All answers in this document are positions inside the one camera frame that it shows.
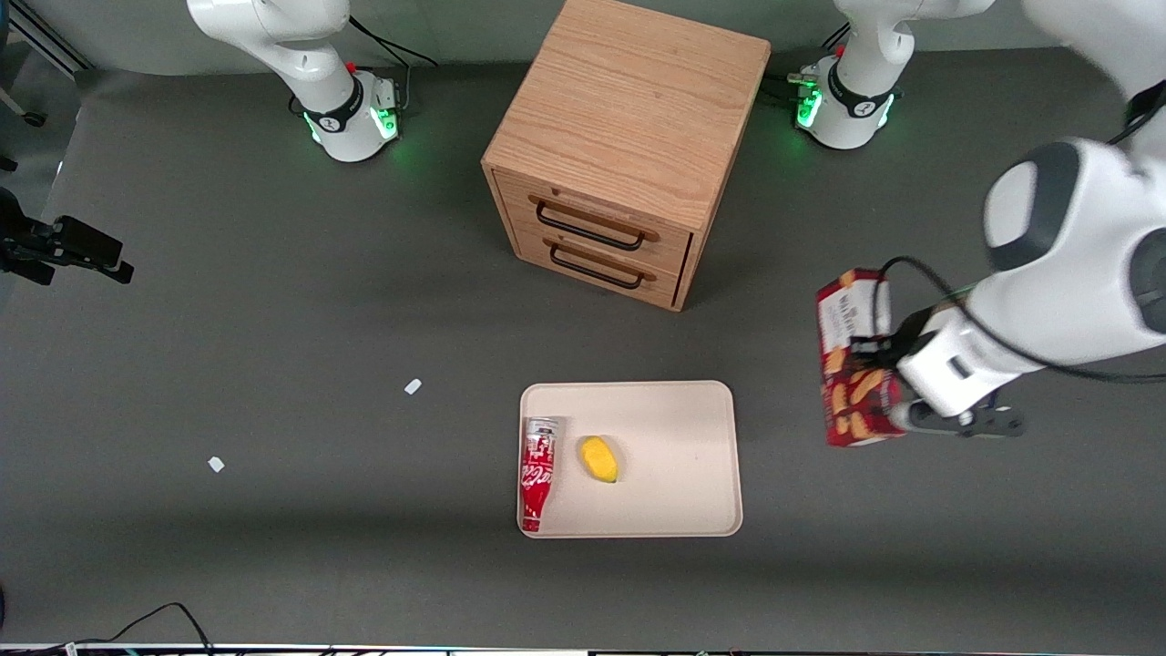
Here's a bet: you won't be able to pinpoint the red cookie box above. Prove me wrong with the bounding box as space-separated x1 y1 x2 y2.
815 267 909 448

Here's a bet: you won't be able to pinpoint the beige plastic tray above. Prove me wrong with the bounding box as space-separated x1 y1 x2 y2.
517 380 744 538

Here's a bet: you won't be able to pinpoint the yellow lemon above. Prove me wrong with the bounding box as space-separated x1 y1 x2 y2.
579 436 620 485

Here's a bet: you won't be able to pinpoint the wooden drawer cabinet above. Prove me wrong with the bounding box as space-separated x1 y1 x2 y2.
481 0 772 313

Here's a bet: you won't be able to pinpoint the red cola can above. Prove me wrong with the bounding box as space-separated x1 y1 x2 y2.
519 417 558 533

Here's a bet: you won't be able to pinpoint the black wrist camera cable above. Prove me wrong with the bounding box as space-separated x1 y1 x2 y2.
873 256 1166 384

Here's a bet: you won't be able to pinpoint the wooden drawer with black handle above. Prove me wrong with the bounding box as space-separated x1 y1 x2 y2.
496 169 695 276
513 224 686 309

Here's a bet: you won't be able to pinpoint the black left arm base cables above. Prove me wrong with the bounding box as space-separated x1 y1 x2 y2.
763 71 821 103

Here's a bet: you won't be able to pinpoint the black right arm base cable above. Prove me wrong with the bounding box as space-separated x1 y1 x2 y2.
349 14 440 69

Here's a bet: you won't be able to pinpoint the black cable at table edge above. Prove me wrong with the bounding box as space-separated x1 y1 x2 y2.
68 601 215 653

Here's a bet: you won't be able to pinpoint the aluminium frame rail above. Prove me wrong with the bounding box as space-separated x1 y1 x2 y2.
5 0 92 74

